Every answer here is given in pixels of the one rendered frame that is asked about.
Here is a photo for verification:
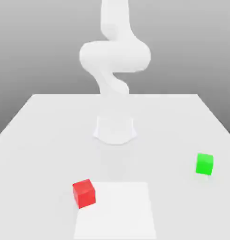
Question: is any small red cube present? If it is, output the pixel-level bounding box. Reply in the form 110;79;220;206
72;179;97;209

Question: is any small green cube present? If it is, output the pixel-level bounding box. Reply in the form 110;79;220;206
195;152;214;176

